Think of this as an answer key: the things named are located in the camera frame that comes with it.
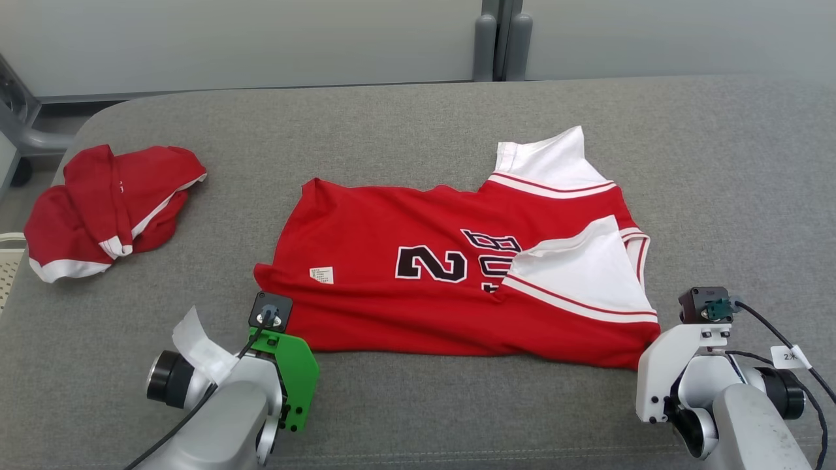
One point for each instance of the grey partition joint post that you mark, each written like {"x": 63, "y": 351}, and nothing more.
{"x": 503, "y": 39}

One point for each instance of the white tape strip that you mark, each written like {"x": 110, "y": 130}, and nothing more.
{"x": 202, "y": 352}

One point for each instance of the red white sports shorts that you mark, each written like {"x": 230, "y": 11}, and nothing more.
{"x": 91, "y": 215}

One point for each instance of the cream perforated laundry basket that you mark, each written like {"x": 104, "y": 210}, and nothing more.
{"x": 10, "y": 267}

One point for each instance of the grey partition frame with caster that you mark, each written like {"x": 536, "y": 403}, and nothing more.
{"x": 39, "y": 139}

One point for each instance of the red white basketball jersey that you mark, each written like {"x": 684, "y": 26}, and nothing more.
{"x": 366, "y": 228}

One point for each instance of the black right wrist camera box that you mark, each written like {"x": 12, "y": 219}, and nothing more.
{"x": 692, "y": 303}

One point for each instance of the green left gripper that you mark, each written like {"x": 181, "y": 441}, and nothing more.
{"x": 297, "y": 378}

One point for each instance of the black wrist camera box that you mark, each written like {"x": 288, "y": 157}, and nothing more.
{"x": 285, "y": 301}
{"x": 692, "y": 303}

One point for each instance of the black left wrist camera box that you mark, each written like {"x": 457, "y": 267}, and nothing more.
{"x": 285, "y": 301}

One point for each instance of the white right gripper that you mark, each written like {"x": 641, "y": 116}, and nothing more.
{"x": 659, "y": 372}

